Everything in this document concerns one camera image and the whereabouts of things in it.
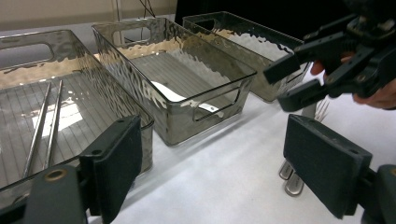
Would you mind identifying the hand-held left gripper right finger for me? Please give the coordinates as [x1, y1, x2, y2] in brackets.
[282, 113, 374, 220]

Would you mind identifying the transparent grey plastic bin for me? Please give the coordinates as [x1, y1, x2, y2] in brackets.
[0, 29, 155, 213]
[181, 11, 312, 104]
[92, 17, 258, 147]

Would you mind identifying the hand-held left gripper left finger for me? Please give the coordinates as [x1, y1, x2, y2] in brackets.
[78, 114, 144, 224]

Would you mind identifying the white ceramic spoon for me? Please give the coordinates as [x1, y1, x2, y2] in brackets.
[150, 80, 220, 115]

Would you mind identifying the white table sheet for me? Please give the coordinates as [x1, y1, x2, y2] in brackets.
[87, 68, 396, 224]

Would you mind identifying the beige wooden shelf unit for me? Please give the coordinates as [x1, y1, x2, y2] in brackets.
[0, 0, 178, 32]

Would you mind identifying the metal chopstick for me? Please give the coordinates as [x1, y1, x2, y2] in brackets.
[21, 82, 52, 180]
[43, 79, 64, 171]

